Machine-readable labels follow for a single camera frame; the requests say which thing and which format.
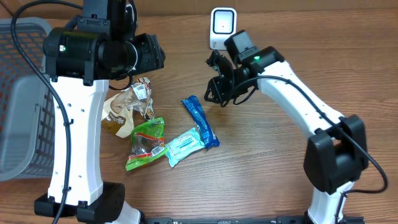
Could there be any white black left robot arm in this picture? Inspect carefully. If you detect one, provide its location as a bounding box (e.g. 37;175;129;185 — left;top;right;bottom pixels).
34;1;165;223

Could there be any beige brown snack bag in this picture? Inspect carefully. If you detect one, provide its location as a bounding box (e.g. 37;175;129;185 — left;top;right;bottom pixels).
101;77;155;138

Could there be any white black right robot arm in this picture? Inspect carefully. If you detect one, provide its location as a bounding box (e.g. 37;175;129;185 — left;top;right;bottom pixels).
205;30;368;223

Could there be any white barcode scanner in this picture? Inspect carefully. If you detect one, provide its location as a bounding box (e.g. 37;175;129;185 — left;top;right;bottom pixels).
210;7;237;50

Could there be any green clear snack bag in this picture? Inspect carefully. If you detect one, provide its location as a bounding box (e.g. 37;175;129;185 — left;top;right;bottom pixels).
126;117;167;171

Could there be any blue Oreo cookie pack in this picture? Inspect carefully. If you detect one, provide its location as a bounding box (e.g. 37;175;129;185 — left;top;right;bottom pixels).
182;95;220;149

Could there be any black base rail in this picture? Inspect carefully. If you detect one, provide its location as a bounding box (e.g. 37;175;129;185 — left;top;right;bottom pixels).
144;216;364;224

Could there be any grey plastic mesh basket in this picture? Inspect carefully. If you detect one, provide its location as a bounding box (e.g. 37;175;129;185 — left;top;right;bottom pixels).
1;19;54;181

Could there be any teal wet wipes pack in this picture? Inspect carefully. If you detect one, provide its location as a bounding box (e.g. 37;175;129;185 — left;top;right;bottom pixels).
165;128;205;167

